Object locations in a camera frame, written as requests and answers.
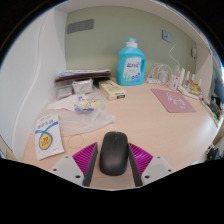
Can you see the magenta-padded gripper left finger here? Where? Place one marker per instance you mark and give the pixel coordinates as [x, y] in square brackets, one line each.
[68, 166]

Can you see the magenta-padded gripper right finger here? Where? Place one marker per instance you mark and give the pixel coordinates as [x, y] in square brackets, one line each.
[156, 166]

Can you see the black computer mouse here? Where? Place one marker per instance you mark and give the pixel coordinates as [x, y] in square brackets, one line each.
[114, 153]

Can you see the pink mouse pad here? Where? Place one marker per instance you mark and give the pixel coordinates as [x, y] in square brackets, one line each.
[173, 100]

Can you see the yellow rubber band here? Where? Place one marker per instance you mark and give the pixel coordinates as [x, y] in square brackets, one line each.
[69, 141]

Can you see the blue white leaflet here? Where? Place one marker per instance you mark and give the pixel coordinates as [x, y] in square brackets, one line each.
[48, 136]

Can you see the clear plastic bag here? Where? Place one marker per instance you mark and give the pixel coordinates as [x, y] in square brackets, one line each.
[86, 118]

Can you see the silver foil bag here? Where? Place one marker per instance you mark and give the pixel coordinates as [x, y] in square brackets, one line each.
[82, 86]

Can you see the white router with antennas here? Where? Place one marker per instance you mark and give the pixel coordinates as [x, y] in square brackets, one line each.
[185, 87]

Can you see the white power strip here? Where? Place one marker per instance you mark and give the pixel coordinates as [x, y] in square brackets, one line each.
[155, 80]

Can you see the gold foil bag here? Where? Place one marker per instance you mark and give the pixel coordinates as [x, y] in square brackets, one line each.
[195, 87]

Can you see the cream yellow carton box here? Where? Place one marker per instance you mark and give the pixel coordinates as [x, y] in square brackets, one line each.
[112, 90]

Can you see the stack of books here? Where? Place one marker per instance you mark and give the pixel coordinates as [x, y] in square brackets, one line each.
[83, 74]

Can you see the white shelf unit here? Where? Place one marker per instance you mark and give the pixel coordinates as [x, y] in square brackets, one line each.
[30, 76]

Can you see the black monitor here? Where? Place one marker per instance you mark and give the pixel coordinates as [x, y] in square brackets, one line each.
[219, 88]

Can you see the blue detergent bottle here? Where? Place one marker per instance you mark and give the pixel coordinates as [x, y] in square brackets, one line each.
[131, 68]

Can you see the white wall charger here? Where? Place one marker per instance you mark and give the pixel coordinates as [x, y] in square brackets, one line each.
[193, 52]

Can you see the grey wall socket plate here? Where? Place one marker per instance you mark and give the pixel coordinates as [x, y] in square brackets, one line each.
[166, 36]

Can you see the grey blank wall plate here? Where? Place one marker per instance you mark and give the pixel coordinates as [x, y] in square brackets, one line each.
[80, 26]

